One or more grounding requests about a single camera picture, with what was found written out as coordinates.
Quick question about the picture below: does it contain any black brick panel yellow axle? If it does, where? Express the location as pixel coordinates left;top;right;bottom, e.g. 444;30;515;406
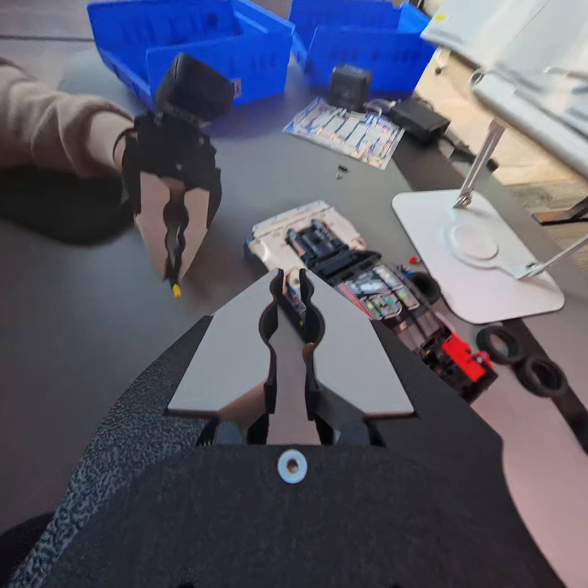
164;220;185;298

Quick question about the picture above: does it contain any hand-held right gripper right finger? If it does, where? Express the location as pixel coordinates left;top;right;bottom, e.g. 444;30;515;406
300;268;415;421

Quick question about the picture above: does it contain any toy brick race car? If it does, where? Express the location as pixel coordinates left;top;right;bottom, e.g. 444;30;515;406
243;200;499;405

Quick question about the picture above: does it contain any black power adapter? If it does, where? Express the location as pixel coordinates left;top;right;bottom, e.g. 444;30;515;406
389;97;452;144

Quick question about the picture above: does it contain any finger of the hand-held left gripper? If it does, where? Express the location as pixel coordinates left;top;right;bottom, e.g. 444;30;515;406
175;184;212;283
138;171;177;281

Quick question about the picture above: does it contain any white folding stand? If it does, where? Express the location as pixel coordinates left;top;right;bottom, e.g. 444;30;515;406
392;60;588;325

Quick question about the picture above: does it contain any white booklet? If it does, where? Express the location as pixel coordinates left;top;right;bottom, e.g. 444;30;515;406
420;0;588;92

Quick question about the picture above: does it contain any blue storage bin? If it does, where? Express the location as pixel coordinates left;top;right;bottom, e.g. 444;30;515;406
86;0;296;111
288;0;437;99

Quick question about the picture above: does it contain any sticker sheet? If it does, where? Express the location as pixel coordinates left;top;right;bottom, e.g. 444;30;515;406
281;96;406;171

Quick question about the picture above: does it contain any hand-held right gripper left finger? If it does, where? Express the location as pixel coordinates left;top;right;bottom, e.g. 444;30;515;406
167;268;285;418

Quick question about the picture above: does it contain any black cube device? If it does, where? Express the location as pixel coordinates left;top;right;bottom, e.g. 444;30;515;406
329;64;373;112

